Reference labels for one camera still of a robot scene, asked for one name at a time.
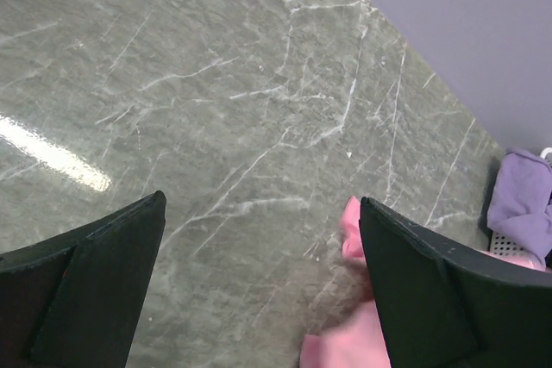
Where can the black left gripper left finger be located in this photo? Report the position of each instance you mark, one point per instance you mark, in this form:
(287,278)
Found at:
(74,300)

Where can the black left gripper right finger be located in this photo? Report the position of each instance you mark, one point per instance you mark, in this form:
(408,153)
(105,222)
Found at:
(444,304)

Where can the pink t shirt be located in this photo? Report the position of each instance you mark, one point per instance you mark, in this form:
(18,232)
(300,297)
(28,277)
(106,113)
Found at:
(359,341)

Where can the white plastic laundry basket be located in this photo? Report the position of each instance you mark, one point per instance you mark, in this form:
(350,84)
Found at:
(506,245)

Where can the lavender t shirt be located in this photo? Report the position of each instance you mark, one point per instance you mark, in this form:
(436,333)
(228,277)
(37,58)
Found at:
(524,200)

